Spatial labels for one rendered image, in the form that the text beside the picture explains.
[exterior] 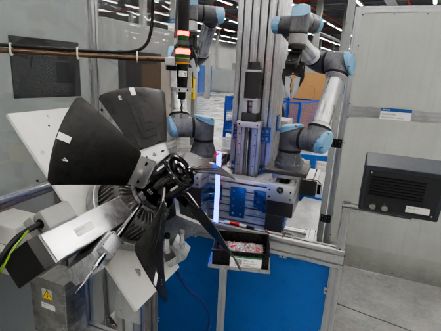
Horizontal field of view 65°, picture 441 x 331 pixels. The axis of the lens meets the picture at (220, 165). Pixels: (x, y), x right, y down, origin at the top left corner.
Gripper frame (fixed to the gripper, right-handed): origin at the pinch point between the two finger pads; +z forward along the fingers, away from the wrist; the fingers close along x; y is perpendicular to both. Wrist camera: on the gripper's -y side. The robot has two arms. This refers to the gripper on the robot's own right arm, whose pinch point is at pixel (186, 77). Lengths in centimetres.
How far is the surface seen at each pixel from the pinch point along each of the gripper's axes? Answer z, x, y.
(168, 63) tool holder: -5, -22, -54
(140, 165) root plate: 24, -21, -68
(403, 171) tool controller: 26, -94, -22
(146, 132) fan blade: 17, -15, -55
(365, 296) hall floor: 148, -100, 94
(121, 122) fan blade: 14, -7, -57
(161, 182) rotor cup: 28, -27, -66
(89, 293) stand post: 79, 7, -61
